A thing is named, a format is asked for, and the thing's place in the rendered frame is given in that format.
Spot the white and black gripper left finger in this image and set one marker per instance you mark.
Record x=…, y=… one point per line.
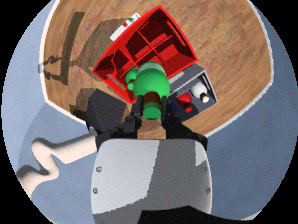
x=128, y=128

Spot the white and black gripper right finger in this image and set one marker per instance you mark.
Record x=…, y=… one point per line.
x=175, y=129

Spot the red crate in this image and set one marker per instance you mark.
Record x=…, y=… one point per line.
x=172, y=50

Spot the red bottle with pink label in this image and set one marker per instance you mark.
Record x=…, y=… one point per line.
x=184, y=101

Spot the white paper pick list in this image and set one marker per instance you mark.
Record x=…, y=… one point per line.
x=124, y=26

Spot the green bottle with light green label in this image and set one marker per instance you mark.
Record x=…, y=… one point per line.
x=130, y=76

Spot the grey plastic crate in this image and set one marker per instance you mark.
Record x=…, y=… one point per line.
x=184, y=80

